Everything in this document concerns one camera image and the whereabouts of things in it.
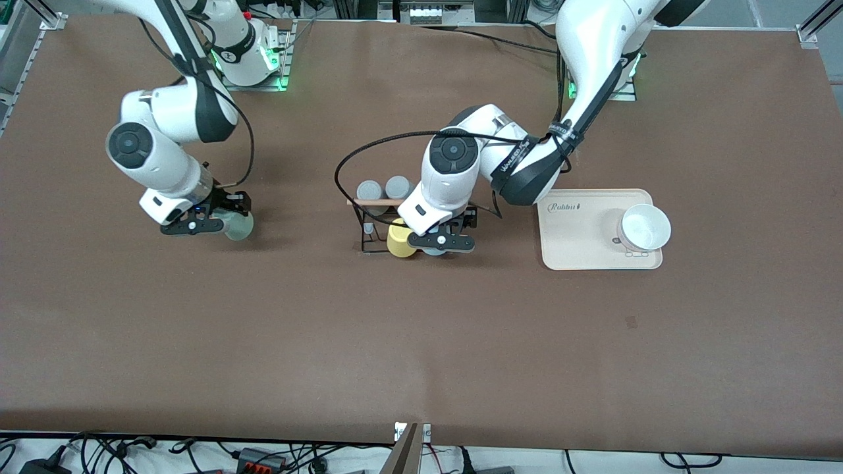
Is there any beige plastic tray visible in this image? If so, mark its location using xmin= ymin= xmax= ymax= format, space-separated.
xmin=537 ymin=189 xmax=663 ymax=271

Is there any black power adapter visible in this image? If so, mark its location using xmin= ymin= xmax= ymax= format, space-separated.
xmin=20 ymin=456 xmax=72 ymax=474

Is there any pale green cup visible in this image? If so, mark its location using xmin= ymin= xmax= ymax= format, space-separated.
xmin=221 ymin=209 xmax=255 ymax=242

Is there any grey power strip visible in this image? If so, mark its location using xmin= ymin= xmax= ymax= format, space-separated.
xmin=399 ymin=0 xmax=475 ymax=26

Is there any grey orange connector box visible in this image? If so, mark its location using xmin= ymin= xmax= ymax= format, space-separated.
xmin=235 ymin=448 xmax=288 ymax=472

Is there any white bowl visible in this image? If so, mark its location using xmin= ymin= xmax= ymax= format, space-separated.
xmin=617 ymin=203 xmax=672 ymax=253

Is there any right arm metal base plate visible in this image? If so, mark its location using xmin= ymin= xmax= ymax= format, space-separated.
xmin=219 ymin=20 xmax=294 ymax=92

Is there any long black table cable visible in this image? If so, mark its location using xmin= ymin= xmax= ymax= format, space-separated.
xmin=420 ymin=25 xmax=560 ymax=55

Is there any black wire cup rack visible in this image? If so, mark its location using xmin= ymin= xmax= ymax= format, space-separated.
xmin=347 ymin=196 xmax=460 ymax=257

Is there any camera mount post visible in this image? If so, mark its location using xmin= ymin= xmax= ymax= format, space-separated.
xmin=379 ymin=421 xmax=433 ymax=474

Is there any black looped floor cable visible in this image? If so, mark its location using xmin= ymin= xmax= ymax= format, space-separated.
xmin=661 ymin=452 xmax=723 ymax=469

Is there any aluminium corner bracket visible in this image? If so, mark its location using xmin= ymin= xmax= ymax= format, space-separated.
xmin=796 ymin=0 xmax=843 ymax=50

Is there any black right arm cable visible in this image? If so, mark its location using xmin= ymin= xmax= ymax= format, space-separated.
xmin=137 ymin=16 xmax=257 ymax=189

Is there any grey cup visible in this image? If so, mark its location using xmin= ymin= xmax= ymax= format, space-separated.
xmin=385 ymin=175 xmax=416 ymax=201
xmin=356 ymin=180 xmax=385 ymax=217

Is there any black plug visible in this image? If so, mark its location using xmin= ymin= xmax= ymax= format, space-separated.
xmin=461 ymin=448 xmax=516 ymax=474

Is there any yellow cup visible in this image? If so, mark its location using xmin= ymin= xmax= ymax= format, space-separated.
xmin=387 ymin=225 xmax=418 ymax=259

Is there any black floor cable tangle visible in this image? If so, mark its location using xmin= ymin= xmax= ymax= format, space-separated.
xmin=66 ymin=431 xmax=198 ymax=474

